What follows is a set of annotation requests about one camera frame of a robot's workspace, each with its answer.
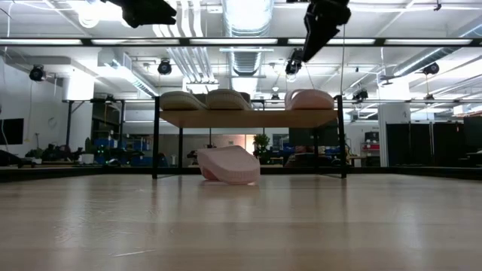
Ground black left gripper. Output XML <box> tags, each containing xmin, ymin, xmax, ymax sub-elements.
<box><xmin>99</xmin><ymin>0</ymin><xmax>177</xmax><ymax>29</ymax></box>

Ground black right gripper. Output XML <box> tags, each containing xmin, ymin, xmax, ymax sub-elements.
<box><xmin>300</xmin><ymin>0</ymin><xmax>352</xmax><ymax>63</ymax></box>

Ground pink rubber slide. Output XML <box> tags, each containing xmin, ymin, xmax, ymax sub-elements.
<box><xmin>284</xmin><ymin>89</ymin><xmax>336</xmax><ymax>111</ymax></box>
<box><xmin>197</xmin><ymin>145</ymin><xmax>261</xmax><ymax>185</ymax></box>

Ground grey rubber slide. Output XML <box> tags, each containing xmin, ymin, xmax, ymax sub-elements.
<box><xmin>160</xmin><ymin>90</ymin><xmax>207</xmax><ymax>111</ymax></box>
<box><xmin>205</xmin><ymin>89</ymin><xmax>252</xmax><ymax>111</ymax></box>

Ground white room column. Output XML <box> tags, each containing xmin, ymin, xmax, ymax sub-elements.
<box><xmin>378</xmin><ymin>103</ymin><xmax>411</xmax><ymax>168</ymax></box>

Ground black background rack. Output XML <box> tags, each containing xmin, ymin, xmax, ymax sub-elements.
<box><xmin>90</xmin><ymin>98</ymin><xmax>125</xmax><ymax>150</ymax></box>

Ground green background potted plant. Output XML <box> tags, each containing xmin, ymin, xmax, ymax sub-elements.
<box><xmin>252</xmin><ymin>134</ymin><xmax>271</xmax><ymax>160</ymax></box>

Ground black room partition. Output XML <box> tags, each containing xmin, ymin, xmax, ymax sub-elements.
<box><xmin>386</xmin><ymin>116</ymin><xmax>482</xmax><ymax>168</ymax></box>

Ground cactus in white pot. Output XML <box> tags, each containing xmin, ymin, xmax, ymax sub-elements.
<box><xmin>81</xmin><ymin>137</ymin><xmax>95</xmax><ymax>165</ymax></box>

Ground thin hanging cable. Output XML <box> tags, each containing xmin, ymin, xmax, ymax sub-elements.
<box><xmin>340</xmin><ymin>24</ymin><xmax>346</xmax><ymax>95</ymax></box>

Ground wooden shelf with black frame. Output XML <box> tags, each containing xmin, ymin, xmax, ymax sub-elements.
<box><xmin>152</xmin><ymin>95</ymin><xmax>349</xmax><ymax>180</ymax></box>

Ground black wall monitor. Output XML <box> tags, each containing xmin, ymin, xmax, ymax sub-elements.
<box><xmin>0</xmin><ymin>118</ymin><xmax>24</xmax><ymax>145</ymax></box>

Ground black aluminium rig frame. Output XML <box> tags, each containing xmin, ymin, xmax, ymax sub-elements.
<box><xmin>0</xmin><ymin>165</ymin><xmax>482</xmax><ymax>182</ymax></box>

